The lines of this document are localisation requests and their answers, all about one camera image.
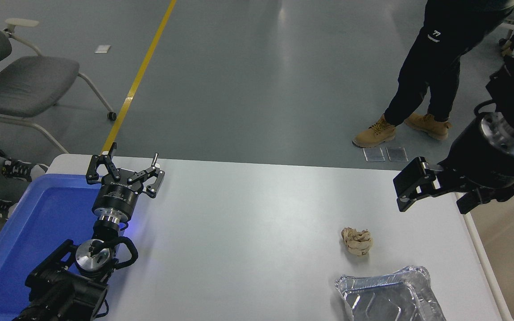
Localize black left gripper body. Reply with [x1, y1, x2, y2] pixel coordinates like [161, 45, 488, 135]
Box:
[93, 171, 146, 220]

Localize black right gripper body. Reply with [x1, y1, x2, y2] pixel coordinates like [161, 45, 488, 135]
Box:
[440, 117, 514, 188]

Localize blue plastic tray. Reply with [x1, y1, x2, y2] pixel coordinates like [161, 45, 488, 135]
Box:
[0, 174, 128, 321]

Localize crumpled tan paper ball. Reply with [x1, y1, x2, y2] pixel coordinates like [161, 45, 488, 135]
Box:
[341, 227, 373, 257]

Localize seated person with black sneakers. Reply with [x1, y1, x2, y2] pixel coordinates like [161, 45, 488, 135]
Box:
[0, 149, 51, 219]

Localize standing person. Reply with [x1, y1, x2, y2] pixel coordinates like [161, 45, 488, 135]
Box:
[352, 0, 514, 149]

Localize silver foil tray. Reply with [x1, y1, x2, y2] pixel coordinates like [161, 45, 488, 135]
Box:
[334, 266, 447, 321]

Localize grey padded chair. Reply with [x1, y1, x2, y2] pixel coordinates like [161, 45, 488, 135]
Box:
[0, 0, 118, 154]

